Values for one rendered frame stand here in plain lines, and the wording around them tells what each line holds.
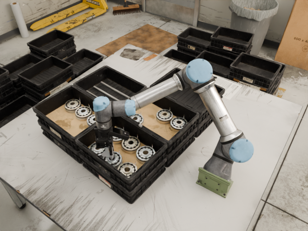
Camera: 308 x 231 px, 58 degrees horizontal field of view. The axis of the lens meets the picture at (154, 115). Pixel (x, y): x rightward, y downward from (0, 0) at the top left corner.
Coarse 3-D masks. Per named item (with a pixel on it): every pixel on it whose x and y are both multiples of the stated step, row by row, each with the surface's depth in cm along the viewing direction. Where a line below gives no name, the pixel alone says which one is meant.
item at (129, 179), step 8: (128, 120) 158; (80, 136) 149; (152, 136) 149; (80, 144) 145; (88, 152) 142; (160, 152) 142; (104, 160) 137; (152, 160) 138; (112, 168) 134; (144, 168) 135; (120, 176) 132; (136, 176) 132
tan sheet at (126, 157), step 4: (116, 144) 158; (120, 144) 158; (140, 144) 158; (116, 148) 156; (120, 148) 156; (120, 152) 154; (124, 152) 154; (124, 156) 152; (128, 156) 152; (132, 156) 152; (124, 160) 150; (128, 160) 150; (132, 160) 150; (136, 160) 150; (136, 164) 148; (140, 164) 148
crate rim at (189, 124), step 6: (144, 90) 178; (174, 102) 170; (186, 108) 166; (198, 114) 161; (132, 120) 158; (192, 120) 158; (144, 126) 154; (186, 126) 154; (180, 132) 151; (162, 138) 148; (174, 138) 148; (168, 144) 147
